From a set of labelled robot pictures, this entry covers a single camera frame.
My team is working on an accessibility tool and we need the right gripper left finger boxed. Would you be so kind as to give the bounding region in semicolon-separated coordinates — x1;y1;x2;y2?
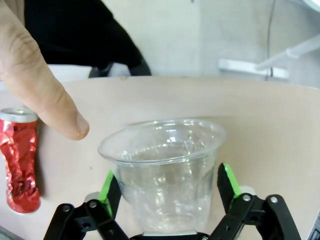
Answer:
43;170;131;240

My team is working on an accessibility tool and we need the person's left hand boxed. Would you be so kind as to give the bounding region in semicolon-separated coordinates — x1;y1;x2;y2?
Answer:
0;0;90;141

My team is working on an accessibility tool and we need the crushed red soda can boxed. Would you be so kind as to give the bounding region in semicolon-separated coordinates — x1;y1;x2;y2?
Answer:
0;107;41;214

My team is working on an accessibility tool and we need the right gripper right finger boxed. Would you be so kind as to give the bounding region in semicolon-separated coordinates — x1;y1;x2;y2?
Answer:
208;162;302;240

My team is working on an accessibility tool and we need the clear plastic wrap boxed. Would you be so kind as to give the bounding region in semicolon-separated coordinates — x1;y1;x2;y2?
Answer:
97;118;227;236

